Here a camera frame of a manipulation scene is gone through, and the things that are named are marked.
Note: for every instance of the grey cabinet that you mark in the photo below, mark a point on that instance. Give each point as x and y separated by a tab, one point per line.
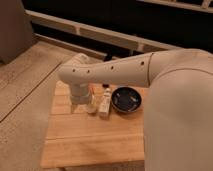
16	32

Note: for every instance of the small dark bottle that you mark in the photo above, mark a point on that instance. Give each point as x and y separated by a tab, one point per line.
105	86

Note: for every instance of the dark blue bowl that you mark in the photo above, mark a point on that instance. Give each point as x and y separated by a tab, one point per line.
126	99

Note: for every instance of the wooden board table top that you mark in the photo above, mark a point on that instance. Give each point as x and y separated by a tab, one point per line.
75	138

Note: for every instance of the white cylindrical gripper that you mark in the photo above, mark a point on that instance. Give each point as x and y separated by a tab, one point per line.
80	94

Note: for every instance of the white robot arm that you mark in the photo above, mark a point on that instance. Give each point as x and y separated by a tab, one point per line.
178	111

